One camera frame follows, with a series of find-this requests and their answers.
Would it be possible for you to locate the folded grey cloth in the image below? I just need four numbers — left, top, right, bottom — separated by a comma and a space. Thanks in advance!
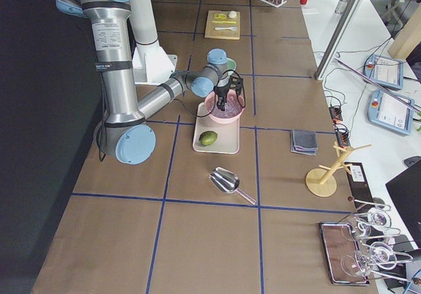
290, 130, 318, 156

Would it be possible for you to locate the lower wine glass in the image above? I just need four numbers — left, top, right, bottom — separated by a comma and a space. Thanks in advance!
340, 241, 397, 277

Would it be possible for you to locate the upper wine glass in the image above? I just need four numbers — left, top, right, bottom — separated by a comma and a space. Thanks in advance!
342, 207, 391, 241

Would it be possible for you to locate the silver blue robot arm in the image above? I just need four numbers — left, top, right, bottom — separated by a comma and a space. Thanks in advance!
55, 0, 230, 164

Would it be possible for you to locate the aluminium frame post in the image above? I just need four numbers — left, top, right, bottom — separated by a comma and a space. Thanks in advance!
314, 0, 362, 80

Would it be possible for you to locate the black power strip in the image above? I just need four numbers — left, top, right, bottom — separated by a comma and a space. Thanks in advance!
329, 105, 350, 148

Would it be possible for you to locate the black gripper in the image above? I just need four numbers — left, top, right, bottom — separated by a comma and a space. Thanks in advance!
214, 79, 230, 111

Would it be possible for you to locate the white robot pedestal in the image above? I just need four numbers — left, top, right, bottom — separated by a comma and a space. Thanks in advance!
130, 0, 178, 85

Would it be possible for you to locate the wine glass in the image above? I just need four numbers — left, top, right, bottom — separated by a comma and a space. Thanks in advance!
342, 207, 391, 241
340, 241, 397, 277

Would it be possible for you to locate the wire glass rack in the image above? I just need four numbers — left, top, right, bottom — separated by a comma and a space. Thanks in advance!
348, 196, 420, 285

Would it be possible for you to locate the teach pendant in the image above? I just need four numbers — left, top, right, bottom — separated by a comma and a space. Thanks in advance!
364, 55, 404, 91
368, 89, 414, 135

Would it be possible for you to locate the green avocado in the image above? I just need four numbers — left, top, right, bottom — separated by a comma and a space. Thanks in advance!
199, 130, 218, 147

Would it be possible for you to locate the upper teach pendant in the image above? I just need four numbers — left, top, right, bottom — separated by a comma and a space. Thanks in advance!
364, 55, 404, 91

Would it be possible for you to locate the pink bowl of ice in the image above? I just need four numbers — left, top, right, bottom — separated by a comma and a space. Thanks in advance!
205, 89, 245, 124

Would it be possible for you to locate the wooden cup tree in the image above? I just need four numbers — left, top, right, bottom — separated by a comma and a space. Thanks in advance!
305, 141, 371, 197

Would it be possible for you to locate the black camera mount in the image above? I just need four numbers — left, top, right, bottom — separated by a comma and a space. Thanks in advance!
229, 75, 243, 97

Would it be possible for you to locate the green ceramic bowl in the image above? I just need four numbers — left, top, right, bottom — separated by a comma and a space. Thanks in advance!
227, 58, 237, 70

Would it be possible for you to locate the lower teach pendant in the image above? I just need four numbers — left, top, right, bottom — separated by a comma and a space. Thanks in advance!
368, 89, 414, 135

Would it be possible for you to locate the white plastic spoon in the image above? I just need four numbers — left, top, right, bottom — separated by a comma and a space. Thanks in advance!
214, 26, 238, 31

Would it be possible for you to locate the beige plastic tray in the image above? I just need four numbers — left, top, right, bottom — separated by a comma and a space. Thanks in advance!
193, 116, 240, 154

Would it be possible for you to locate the yellow plastic knife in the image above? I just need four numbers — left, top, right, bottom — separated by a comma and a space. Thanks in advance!
212, 20, 237, 24

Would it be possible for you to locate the bamboo cutting board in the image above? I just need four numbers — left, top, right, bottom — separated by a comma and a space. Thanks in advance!
205, 11, 241, 40

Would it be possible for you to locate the black laptop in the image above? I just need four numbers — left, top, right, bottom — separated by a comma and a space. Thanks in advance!
385, 164, 420, 248

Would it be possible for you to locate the metal rectangular tray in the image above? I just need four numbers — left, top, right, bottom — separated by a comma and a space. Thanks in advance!
318, 222, 370, 286

